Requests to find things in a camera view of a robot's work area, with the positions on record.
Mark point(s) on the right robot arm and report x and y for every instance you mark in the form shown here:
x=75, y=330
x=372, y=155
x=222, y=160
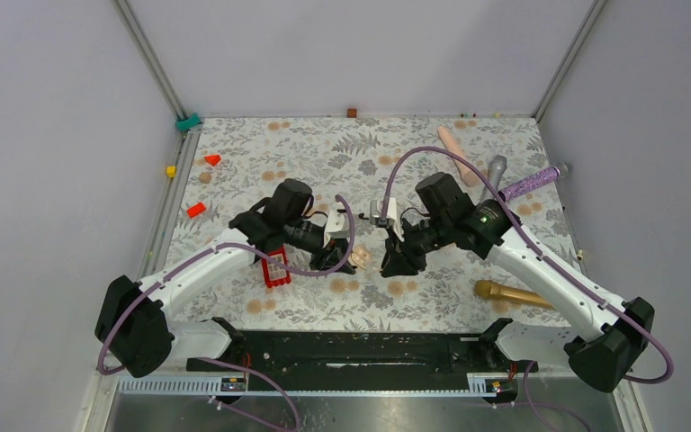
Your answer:
x=602, y=339

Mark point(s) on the gold microphone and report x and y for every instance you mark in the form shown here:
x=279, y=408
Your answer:
x=490, y=290

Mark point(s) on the teal block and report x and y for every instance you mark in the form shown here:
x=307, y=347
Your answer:
x=189, y=122

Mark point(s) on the red wedge block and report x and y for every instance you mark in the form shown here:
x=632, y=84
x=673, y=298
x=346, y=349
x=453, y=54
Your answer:
x=212, y=160

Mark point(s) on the red small block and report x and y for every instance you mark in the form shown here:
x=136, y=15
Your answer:
x=196, y=210

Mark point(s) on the floral table mat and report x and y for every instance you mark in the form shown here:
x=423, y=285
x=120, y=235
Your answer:
x=351, y=157

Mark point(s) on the red tray with tiles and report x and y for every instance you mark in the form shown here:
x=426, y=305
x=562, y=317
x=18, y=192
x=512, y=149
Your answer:
x=274, y=275

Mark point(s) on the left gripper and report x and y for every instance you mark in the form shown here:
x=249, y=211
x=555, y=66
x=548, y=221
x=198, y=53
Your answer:
x=335, y=246

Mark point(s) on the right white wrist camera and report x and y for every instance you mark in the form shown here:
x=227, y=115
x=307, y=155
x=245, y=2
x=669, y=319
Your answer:
x=385, y=215

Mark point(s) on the aluminium frame rail left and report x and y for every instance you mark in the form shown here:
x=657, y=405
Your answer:
x=148, y=54

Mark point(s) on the aluminium frame rail right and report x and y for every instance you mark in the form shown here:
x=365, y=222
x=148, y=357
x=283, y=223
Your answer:
x=586, y=27

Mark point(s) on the silver microphone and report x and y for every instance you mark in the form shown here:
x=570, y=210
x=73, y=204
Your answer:
x=496, y=170

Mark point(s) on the aluminium frame rail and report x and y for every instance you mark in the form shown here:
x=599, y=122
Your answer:
x=586, y=27
x=148, y=54

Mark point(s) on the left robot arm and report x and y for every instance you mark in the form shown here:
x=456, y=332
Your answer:
x=137, y=326

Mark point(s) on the purple glitter microphone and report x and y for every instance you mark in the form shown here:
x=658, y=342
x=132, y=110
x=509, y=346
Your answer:
x=533, y=182

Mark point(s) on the pink microphone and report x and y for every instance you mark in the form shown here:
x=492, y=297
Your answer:
x=451, y=144

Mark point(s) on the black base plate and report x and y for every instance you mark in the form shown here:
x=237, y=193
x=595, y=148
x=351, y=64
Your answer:
x=289, y=352

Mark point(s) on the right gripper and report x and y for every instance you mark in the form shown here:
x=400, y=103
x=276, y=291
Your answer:
x=398, y=264

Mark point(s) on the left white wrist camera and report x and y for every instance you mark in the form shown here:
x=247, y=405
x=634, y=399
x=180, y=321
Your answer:
x=337, y=225

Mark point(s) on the beige earbuds charging case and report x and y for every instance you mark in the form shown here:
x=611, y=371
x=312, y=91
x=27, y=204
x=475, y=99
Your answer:
x=360, y=257

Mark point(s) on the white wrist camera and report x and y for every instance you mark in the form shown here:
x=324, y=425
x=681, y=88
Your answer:
x=337, y=225
x=385, y=215

